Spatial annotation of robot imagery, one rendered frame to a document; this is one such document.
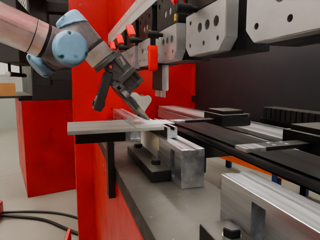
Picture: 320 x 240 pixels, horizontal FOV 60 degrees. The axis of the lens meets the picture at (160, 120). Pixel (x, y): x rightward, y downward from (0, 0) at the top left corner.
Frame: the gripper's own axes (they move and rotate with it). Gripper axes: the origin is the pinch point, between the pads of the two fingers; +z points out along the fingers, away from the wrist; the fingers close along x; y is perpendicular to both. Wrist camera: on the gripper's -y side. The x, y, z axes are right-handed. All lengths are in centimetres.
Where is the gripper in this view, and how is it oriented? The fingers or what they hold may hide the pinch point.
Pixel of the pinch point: (142, 117)
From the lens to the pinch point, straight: 85.5
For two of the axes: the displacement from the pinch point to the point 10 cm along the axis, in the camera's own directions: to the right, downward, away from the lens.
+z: 6.1, 7.3, 3.0
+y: 7.3, -6.7, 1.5
